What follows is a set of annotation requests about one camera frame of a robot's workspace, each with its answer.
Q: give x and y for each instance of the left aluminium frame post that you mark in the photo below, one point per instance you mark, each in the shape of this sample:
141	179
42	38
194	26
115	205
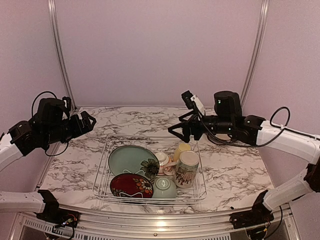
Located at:
59	51

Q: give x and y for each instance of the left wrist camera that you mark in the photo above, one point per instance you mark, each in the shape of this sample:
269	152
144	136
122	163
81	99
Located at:
67	103

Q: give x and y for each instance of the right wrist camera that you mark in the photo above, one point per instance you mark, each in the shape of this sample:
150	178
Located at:
192	101

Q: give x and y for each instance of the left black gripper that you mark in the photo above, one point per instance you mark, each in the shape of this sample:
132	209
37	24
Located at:
77	128

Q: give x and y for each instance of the white red patterned teacup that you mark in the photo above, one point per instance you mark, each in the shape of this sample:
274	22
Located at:
165	164

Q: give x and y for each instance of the right aluminium frame post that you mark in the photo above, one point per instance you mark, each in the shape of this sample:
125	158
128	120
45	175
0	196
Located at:
258	42

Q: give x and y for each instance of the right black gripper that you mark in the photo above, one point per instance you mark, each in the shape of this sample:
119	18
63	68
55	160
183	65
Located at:
187	125

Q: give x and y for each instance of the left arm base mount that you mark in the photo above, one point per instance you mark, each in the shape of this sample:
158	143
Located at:
54	214

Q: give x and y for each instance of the yellow ceramic cup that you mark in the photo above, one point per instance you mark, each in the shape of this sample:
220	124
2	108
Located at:
182	147

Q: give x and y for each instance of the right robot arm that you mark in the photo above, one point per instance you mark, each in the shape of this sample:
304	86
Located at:
254	132

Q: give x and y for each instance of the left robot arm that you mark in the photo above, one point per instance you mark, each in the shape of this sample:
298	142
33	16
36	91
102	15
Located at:
52	123

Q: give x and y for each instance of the aluminium front table rail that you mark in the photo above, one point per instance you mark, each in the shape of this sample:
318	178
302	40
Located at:
104	225

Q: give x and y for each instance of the light blue floral plate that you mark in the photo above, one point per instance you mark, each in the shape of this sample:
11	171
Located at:
133	159

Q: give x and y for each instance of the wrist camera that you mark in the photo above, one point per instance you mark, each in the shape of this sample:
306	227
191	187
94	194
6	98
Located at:
67	103
192	101

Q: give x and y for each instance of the tall shell patterned mug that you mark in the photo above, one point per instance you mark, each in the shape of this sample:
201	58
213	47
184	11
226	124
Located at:
186	169

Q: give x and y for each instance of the aluminium frame post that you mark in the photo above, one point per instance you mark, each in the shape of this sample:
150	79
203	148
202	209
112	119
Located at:
59	51
258	42

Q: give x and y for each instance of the red floral small plate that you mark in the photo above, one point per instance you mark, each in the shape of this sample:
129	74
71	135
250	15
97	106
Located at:
129	185

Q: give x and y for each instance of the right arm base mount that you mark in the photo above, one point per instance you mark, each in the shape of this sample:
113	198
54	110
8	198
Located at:
258	214

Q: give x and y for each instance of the white wire dish rack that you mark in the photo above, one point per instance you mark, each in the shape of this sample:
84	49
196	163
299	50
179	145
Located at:
101	186

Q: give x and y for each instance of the pale green ceramic bowl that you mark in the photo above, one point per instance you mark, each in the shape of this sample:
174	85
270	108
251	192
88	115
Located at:
164	188

